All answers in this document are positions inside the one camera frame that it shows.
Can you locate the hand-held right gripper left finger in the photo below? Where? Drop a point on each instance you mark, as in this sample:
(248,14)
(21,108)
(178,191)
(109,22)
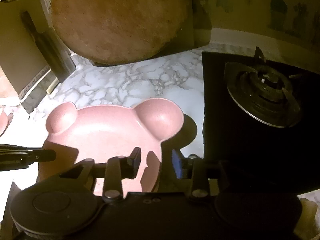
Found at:
(136,161)

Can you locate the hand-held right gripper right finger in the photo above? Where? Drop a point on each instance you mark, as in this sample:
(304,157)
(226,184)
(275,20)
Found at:
(177,164)

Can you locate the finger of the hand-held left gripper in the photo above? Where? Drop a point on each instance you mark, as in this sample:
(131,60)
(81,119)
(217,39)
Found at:
(37,155)

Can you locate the pink bear-shaped plate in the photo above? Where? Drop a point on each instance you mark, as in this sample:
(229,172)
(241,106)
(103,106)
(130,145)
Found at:
(105,130)

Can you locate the pink bowl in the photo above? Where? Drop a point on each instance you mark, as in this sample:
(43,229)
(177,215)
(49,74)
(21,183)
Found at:
(2,122)

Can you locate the black gas stove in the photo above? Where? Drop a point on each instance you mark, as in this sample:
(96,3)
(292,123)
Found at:
(225,130)

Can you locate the patterned edge tape strip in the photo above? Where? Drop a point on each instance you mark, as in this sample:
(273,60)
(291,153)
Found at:
(35,78)

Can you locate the steel cleaver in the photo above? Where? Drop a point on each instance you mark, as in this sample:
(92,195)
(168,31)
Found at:
(57,62)

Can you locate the gas stove burner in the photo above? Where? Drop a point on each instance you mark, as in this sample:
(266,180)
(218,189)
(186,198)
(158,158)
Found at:
(262,100)

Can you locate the round wooden cutting board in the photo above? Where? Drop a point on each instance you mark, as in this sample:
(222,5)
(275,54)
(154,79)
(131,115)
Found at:
(120,20)

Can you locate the white slotted dish rack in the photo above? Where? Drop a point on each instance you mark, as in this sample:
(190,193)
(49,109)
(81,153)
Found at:
(46,0)

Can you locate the cactus wall sticker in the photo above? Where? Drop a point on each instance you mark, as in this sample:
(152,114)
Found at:
(277,10)

